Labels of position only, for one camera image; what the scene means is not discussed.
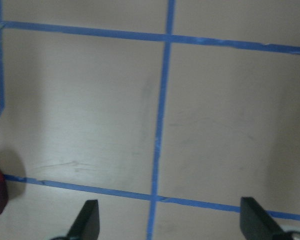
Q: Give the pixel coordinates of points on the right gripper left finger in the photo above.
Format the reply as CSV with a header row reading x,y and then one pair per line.
x,y
86,225

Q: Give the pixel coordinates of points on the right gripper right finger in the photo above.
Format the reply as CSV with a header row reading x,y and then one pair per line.
x,y
257,224

